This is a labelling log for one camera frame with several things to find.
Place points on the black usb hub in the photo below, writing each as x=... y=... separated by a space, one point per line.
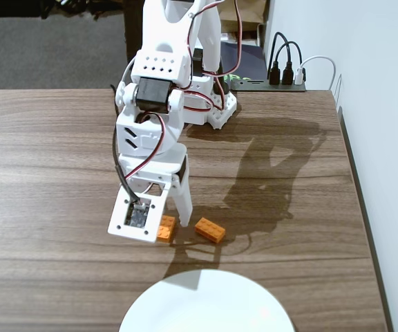
x=257 y=86

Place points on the orange lego brick with label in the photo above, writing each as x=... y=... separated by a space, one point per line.
x=167 y=230

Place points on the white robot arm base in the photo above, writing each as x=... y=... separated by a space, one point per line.
x=225 y=110

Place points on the dark cluttered equipment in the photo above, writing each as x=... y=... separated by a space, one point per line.
x=12 y=7

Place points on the black cabinet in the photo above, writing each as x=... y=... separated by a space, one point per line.
x=133 y=20

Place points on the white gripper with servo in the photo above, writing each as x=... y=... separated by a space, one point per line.
x=159 y=169

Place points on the dark navy box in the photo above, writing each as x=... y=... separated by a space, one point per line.
x=254 y=58

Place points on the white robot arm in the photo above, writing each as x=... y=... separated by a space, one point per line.
x=157 y=34

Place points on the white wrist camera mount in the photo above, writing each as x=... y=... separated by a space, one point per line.
x=137 y=221

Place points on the white plate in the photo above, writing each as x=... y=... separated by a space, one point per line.
x=206 y=304

